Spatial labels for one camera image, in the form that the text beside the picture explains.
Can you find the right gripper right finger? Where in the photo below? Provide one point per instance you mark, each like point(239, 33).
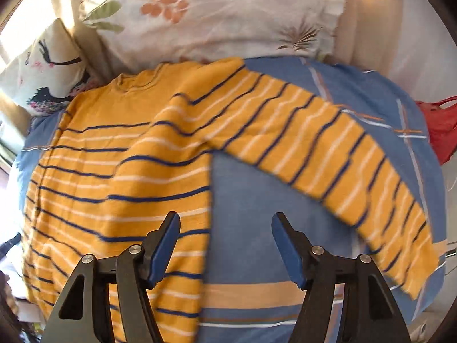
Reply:
point(369, 312)

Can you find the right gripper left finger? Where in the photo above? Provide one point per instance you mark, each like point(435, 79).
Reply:
point(82, 311)

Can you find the yellow striped knit sweater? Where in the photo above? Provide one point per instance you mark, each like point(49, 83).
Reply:
point(150, 185)

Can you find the blue plaid bed sheet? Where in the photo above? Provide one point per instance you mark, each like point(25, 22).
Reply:
point(257, 221)

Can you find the red plastic bag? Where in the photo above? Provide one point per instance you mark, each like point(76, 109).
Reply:
point(441, 120)

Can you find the silhouette lady print pillow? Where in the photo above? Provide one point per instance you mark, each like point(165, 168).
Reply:
point(47, 76)

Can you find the leaf print white pillow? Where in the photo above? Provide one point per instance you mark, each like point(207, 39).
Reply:
point(143, 33)

